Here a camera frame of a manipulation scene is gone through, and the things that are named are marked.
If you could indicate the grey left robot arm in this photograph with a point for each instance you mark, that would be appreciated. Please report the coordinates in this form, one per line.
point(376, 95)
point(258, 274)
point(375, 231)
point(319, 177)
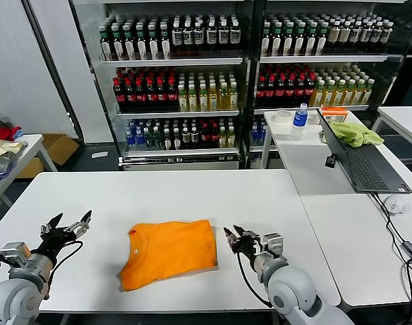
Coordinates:
point(16, 298)

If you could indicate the red-cap cola bottle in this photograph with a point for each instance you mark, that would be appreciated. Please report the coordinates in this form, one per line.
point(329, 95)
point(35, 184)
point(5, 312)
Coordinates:
point(309, 90)
point(151, 97)
point(299, 90)
point(129, 97)
point(140, 97)
point(205, 140)
point(172, 97)
point(162, 97)
point(119, 97)
point(290, 90)
point(214, 140)
point(280, 90)
point(261, 90)
point(270, 90)

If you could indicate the red cloth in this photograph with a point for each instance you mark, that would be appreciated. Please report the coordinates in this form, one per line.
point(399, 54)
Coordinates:
point(6, 132)

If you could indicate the orange t-shirt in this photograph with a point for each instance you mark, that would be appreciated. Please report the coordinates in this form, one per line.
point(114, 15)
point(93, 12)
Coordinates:
point(172, 250)

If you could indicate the orange-lid plastic container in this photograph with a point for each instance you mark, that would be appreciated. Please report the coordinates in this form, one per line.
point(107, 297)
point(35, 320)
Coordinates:
point(333, 110)

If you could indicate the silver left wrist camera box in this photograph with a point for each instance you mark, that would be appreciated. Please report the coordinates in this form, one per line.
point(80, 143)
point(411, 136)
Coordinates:
point(16, 252)

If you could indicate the white side table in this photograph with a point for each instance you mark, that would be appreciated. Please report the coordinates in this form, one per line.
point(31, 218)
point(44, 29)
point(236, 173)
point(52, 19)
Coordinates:
point(403, 118)
point(281, 133)
point(335, 237)
point(34, 144)

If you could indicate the lime green cloth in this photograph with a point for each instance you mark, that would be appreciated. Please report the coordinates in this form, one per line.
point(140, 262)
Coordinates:
point(355, 133)

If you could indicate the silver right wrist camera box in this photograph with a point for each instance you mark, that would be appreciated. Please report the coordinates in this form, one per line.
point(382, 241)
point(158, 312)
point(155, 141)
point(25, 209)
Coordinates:
point(273, 242)

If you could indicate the dark grey laptop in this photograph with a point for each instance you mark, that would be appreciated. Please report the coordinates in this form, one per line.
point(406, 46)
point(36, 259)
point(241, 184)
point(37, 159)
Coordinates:
point(366, 169)

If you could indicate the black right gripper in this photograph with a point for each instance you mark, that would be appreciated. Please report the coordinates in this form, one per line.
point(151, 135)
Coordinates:
point(250, 247)

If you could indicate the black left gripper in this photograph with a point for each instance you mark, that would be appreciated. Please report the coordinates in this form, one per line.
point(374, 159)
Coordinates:
point(55, 242)

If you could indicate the green-cap dark drink bottle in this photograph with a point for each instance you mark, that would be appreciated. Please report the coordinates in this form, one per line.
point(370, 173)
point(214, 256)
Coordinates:
point(165, 50)
point(299, 45)
point(153, 50)
point(310, 45)
point(129, 50)
point(118, 50)
point(141, 50)
point(288, 45)
point(277, 45)
point(321, 45)
point(106, 50)
point(266, 45)

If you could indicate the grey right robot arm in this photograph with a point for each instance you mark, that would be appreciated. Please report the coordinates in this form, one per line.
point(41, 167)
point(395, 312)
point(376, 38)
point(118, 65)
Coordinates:
point(287, 287)

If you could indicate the white tape roll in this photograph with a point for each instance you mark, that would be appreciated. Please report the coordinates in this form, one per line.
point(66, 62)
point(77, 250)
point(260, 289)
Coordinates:
point(281, 121)

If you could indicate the grey cloth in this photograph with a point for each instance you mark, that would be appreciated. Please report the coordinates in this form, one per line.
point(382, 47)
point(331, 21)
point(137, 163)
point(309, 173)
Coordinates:
point(1, 166)

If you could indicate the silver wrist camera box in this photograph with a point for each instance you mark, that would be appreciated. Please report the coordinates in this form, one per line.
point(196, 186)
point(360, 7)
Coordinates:
point(16, 252)
point(273, 242)

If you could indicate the grey usb hub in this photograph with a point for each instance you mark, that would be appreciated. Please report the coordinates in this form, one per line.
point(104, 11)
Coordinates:
point(411, 248)

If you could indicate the black laptop dongle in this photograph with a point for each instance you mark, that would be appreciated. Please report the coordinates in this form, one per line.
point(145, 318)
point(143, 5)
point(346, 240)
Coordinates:
point(330, 161)

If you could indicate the clear water bottle blue label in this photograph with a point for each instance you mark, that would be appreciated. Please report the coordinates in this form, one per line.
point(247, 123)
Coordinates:
point(299, 125)

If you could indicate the white computer mouse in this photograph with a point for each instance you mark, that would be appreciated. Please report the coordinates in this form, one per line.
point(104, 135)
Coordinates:
point(394, 204)

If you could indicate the white paper sheet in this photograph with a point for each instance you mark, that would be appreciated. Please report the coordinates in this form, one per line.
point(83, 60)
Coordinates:
point(100, 155)

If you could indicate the white-cap dark drink bottle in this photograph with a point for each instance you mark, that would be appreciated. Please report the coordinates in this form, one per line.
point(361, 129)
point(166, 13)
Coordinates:
point(194, 140)
point(167, 140)
point(385, 35)
point(333, 35)
point(364, 35)
point(375, 35)
point(223, 36)
point(177, 36)
point(185, 140)
point(234, 36)
point(343, 35)
point(177, 140)
point(199, 36)
point(354, 35)
point(188, 36)
point(211, 36)

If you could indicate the clear green-tinted drink bottle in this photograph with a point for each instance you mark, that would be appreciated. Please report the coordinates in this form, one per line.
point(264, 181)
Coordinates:
point(158, 140)
point(148, 140)

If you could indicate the brown cardboard box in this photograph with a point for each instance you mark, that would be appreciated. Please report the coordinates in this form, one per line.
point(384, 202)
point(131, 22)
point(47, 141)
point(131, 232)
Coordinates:
point(62, 149)

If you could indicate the glass beverage display cabinet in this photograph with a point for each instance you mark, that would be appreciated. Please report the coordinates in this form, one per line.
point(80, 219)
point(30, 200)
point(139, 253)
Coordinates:
point(176, 62)
point(328, 58)

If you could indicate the beige cloth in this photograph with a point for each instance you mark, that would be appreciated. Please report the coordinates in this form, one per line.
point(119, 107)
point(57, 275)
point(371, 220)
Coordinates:
point(3, 147)

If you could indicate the blue drink bottle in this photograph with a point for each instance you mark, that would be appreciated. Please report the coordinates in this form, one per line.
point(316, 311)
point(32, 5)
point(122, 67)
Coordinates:
point(129, 140)
point(139, 140)
point(254, 133)
point(262, 133)

